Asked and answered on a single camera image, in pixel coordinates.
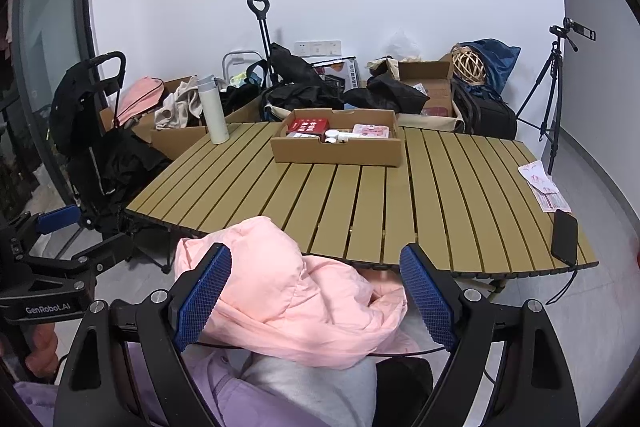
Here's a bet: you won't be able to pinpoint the white wall socket strip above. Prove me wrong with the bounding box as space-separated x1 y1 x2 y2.
294 39 343 56

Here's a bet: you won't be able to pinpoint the black stroller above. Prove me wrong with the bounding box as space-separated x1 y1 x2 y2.
49 51 174 277

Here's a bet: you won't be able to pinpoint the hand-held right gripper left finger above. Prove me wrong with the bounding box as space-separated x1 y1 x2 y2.
52 243 234 427

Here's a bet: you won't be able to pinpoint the white thermos bottle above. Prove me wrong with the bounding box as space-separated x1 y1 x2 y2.
196 75 231 145

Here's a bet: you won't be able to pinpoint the large black garment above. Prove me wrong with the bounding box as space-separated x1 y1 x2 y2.
344 73 432 114

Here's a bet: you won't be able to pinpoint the printed appliance box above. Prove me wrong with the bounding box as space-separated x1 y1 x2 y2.
311 55 359 92

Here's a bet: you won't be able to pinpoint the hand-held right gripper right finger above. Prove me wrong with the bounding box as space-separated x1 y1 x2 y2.
398 243 582 427

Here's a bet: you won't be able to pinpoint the black tripod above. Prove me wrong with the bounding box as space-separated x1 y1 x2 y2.
515 38 567 176

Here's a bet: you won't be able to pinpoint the pink padded jacket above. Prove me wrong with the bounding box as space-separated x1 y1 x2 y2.
173 215 422 371

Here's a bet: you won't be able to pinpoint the pink backpack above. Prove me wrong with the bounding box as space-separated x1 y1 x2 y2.
114 76 166 126

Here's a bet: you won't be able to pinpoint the black backpack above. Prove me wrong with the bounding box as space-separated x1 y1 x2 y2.
451 79 519 140

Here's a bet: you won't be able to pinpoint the white folding stool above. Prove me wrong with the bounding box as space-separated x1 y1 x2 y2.
221 50 262 84

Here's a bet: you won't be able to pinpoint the beige crumpled clothes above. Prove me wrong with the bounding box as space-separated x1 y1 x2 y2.
153 76 207 131

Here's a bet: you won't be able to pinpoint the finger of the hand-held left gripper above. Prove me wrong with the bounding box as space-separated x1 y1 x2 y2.
22 238 139 281
7 205 82 239

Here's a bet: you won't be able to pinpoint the shallow cardboard tray box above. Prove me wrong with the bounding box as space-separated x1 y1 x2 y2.
270 108 407 168

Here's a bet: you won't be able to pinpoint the black camera on tripod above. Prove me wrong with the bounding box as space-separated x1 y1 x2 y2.
548 17 597 54

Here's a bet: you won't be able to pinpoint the white bunny print card holder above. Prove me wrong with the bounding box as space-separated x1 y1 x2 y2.
352 123 392 139

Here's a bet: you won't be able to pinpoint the red flat box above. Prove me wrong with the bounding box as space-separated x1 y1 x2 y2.
287 118 331 136

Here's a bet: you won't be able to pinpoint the wicker ball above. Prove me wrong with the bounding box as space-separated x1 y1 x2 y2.
451 45 487 86

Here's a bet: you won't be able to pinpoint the lilac garment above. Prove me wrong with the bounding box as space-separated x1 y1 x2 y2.
14 341 322 427

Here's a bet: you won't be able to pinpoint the black wagon pull handle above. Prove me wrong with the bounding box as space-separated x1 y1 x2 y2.
246 0 274 84

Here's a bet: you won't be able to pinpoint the black charging cable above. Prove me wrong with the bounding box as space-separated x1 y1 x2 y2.
546 265 582 306

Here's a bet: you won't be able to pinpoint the grey trouser leg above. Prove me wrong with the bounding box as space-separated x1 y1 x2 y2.
239 351 377 427

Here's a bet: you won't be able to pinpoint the person's left hand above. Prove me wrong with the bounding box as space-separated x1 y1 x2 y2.
24 323 58 382

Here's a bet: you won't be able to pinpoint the open cardboard box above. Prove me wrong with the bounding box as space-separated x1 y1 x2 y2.
222 94 268 125
367 57 460 118
99 76 210 161

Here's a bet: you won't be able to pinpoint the black smartphone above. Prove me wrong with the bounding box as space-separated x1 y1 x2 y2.
551 209 579 268

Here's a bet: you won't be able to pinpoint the white plastic bag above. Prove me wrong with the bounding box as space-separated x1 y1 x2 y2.
386 28 424 61

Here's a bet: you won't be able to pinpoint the pink printed packet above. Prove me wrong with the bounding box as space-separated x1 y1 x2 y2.
517 159 554 188
529 179 572 214

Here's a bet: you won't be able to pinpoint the heap of black clothes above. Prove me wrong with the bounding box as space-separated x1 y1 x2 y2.
220 41 347 118

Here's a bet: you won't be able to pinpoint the dark blue bag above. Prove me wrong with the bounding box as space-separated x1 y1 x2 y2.
456 38 522 102

